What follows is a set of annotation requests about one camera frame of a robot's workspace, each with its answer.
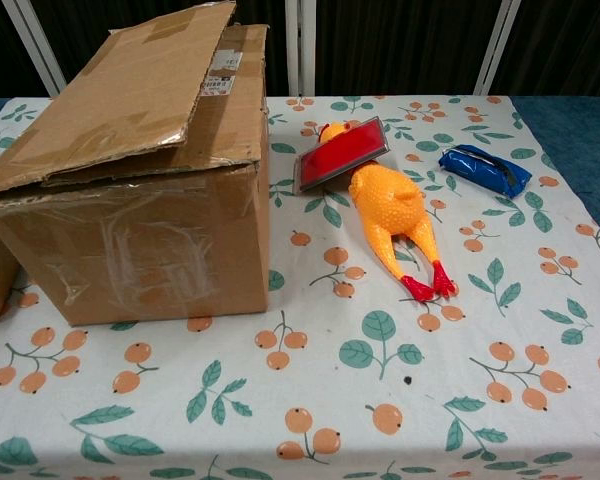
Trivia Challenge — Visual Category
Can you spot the large brown cardboard box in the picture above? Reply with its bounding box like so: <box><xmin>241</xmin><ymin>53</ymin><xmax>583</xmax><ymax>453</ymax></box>
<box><xmin>0</xmin><ymin>0</ymin><xmax>272</xmax><ymax>328</ymax></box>

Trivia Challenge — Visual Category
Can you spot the red flat clear-cased packet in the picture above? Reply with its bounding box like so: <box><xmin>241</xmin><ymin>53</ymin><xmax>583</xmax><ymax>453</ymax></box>
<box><xmin>293</xmin><ymin>115</ymin><xmax>393</xmax><ymax>197</ymax></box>

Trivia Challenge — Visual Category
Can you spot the yellow rubber chicken toy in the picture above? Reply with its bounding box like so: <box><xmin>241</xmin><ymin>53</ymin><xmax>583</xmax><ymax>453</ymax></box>
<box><xmin>315</xmin><ymin>121</ymin><xmax>457</xmax><ymax>304</ymax></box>

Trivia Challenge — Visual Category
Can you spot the white orange-fruit print tablecloth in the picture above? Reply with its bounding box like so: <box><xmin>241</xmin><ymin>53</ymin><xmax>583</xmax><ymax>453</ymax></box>
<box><xmin>0</xmin><ymin>94</ymin><xmax>600</xmax><ymax>480</ymax></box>

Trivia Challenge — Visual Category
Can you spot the blue snack packet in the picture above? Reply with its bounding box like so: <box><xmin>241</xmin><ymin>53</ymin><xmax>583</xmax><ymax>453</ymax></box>
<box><xmin>437</xmin><ymin>143</ymin><xmax>533</xmax><ymax>199</ymax></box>

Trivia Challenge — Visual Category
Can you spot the white screen frame post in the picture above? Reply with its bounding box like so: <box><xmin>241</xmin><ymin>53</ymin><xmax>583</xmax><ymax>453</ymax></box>
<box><xmin>284</xmin><ymin>0</ymin><xmax>318</xmax><ymax>96</ymax></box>
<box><xmin>1</xmin><ymin>0</ymin><xmax>69</xmax><ymax>97</ymax></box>
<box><xmin>471</xmin><ymin>0</ymin><xmax>522</xmax><ymax>96</ymax></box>

